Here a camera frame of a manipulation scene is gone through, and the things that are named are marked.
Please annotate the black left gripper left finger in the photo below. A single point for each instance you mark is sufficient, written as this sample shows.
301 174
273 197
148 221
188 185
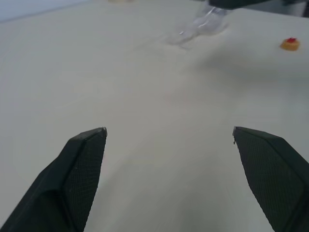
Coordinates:
65 186

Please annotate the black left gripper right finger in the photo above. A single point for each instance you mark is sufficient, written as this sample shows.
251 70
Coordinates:
277 178

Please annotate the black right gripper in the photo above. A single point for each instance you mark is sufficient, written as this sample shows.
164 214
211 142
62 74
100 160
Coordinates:
297 2

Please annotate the orange cap with red top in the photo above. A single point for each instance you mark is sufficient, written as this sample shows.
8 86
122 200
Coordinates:
290 45

